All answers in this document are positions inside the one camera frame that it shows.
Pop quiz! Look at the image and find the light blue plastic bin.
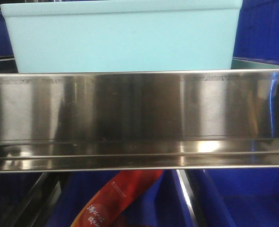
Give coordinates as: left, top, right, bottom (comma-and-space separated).
0, 0, 243, 73

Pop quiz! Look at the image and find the dark blue bin lower middle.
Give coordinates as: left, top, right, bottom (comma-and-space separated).
46, 170, 193, 227

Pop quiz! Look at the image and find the dark blue bin lower right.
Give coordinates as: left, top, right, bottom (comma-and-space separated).
187, 168, 279, 227

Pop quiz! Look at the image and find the dark blue bin upper right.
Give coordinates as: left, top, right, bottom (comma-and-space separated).
233, 0, 279, 63

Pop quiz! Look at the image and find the red snack package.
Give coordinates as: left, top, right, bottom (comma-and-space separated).
71, 170, 163, 227

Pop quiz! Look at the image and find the stainless steel shelf rail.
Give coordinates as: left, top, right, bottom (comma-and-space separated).
0, 69, 279, 173

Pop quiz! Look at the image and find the steel divider rail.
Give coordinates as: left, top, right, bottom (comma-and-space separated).
176, 169, 200, 227

